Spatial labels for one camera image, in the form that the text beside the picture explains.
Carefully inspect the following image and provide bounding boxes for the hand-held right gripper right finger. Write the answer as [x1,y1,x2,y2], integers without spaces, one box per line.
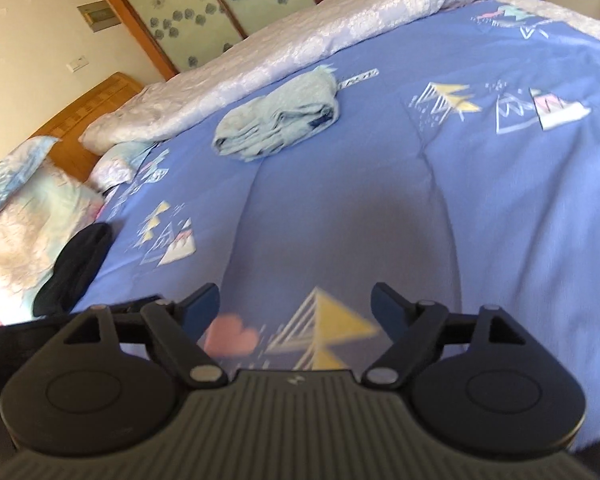
[362,282,529,387]

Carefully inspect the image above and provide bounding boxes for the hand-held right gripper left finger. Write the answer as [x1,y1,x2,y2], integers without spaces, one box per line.
[62,282,222,392]

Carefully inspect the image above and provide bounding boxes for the light pants with navy print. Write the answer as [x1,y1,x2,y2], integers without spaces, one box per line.
[211,66,342,163]

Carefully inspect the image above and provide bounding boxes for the blue printed bed sheet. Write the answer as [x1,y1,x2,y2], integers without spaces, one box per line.
[67,0,600,453]

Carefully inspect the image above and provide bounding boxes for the black cloth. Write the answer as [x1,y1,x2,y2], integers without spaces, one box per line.
[33,222,114,317]

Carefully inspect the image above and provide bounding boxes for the small floral pillow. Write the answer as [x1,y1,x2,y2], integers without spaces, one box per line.
[89,140,157,192]

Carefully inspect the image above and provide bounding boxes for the large floral pillow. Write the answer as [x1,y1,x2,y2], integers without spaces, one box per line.
[0,164,106,328]

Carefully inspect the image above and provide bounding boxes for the wooden headboard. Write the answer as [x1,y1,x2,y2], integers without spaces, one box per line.
[27,72,146,183]

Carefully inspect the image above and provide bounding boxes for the blue floral pillow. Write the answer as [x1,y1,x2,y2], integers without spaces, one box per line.
[0,135,61,233]

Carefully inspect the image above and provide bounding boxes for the white quilt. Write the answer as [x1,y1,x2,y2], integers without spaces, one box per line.
[79,0,528,156]

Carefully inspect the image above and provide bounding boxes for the wooden framed glass sliding door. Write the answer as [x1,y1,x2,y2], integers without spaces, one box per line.
[92,0,416,81]

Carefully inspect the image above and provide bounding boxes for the grey wall panel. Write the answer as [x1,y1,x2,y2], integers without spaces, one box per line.
[77,0,117,33]

